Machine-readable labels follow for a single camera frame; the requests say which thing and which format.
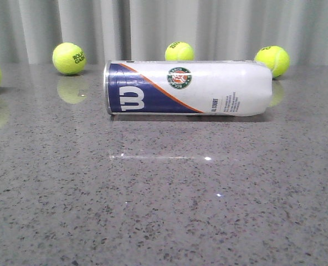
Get yellow tennis ball Roland Garros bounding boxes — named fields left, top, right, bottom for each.
left=52, top=42, right=86, bottom=75

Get grey curtain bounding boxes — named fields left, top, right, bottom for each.
left=0, top=1, right=328, bottom=65

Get middle yellow tennis ball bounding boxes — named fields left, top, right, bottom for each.
left=165, top=42, right=194, bottom=61

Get white blue tennis ball can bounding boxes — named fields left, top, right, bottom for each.
left=104, top=60, right=273, bottom=116

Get right yellow tennis ball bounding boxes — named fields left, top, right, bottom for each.
left=254, top=45, right=290, bottom=78

